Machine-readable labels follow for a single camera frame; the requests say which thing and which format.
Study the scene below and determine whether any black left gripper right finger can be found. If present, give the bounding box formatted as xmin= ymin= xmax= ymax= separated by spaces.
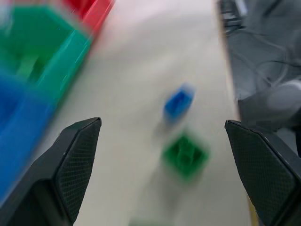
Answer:
xmin=224 ymin=120 xmax=301 ymax=226

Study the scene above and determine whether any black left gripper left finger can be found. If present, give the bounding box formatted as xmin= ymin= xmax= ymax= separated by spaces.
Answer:
xmin=0 ymin=117 xmax=103 ymax=226

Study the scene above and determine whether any grey robot body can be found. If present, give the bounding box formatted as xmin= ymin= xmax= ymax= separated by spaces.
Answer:
xmin=237 ymin=79 xmax=301 ymax=132

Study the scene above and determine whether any blue plastic bin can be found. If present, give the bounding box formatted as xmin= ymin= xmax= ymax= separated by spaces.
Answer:
xmin=0 ymin=68 xmax=57 ymax=203

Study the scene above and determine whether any green block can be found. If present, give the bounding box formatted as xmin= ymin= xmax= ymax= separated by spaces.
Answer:
xmin=161 ymin=131 xmax=211 ymax=181

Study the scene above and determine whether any blue block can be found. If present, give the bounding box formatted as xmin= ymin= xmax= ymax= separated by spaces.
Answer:
xmin=163 ymin=82 xmax=197 ymax=125

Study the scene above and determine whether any green plastic bin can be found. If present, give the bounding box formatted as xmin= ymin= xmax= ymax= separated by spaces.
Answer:
xmin=0 ymin=6 xmax=93 ymax=104

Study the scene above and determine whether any red plastic bin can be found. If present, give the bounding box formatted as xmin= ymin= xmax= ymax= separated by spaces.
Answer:
xmin=63 ymin=0 xmax=116 ymax=38

